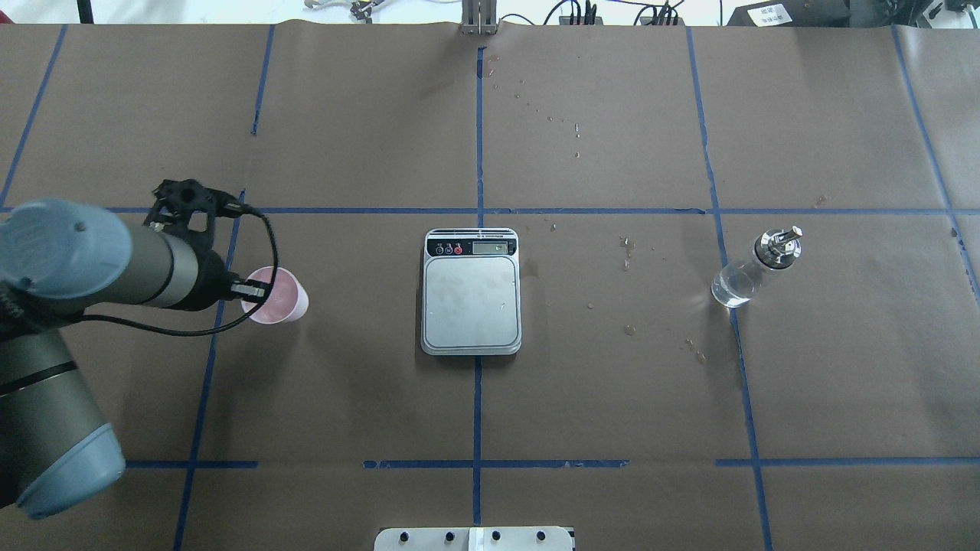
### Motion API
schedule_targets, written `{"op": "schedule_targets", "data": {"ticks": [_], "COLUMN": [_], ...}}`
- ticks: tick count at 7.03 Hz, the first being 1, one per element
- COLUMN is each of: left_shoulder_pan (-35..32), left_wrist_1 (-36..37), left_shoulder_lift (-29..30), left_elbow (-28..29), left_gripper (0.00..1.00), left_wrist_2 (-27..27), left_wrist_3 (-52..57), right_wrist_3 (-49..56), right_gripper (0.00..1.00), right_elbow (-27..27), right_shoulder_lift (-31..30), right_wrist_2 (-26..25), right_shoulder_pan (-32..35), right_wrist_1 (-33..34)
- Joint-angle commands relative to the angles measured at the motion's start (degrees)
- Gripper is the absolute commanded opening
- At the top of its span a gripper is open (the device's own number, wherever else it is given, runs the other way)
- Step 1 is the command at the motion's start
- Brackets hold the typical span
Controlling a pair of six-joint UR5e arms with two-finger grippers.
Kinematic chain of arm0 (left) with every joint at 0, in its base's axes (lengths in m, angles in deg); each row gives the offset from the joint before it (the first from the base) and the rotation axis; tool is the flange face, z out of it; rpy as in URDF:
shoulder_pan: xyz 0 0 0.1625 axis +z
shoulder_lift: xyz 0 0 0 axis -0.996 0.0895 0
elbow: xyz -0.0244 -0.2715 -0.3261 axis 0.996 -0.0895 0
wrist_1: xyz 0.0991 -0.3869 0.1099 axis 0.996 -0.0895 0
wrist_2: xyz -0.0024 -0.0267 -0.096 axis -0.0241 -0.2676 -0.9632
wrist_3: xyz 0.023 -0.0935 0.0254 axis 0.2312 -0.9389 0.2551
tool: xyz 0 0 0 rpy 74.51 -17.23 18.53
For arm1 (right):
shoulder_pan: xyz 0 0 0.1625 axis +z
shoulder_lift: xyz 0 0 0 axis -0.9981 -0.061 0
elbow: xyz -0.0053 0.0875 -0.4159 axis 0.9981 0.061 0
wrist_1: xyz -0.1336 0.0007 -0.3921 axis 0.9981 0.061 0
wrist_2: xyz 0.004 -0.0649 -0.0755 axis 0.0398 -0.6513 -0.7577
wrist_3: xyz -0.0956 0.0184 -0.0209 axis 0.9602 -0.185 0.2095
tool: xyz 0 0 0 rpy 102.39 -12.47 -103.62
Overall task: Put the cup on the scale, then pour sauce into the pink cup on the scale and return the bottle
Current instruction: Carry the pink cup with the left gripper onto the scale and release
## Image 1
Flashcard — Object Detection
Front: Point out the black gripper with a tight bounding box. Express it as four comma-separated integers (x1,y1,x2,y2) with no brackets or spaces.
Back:
181,251,237,311

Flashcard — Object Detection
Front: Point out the pink plastic cup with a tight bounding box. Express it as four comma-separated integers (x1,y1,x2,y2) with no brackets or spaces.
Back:
249,266,309,325

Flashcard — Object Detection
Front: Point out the clear glass sauce bottle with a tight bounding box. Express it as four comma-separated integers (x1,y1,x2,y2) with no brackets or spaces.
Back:
710,226,804,309

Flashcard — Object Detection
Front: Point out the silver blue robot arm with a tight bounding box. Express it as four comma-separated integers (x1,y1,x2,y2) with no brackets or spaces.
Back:
2,198,232,520

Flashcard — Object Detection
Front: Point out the silver digital kitchen scale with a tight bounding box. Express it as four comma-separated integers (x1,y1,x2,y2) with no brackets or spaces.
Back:
420,227,524,357

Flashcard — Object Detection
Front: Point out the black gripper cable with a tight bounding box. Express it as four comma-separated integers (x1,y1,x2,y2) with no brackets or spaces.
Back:
57,197,280,338

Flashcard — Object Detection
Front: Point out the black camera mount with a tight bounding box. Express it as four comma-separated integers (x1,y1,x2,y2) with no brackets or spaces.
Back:
142,179,240,252

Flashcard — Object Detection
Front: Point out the white pedestal column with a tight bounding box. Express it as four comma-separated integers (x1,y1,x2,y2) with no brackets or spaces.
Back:
374,526,577,550

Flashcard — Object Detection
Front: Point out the aluminium frame post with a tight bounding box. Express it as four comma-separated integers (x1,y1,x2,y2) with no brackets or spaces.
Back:
459,0,499,36

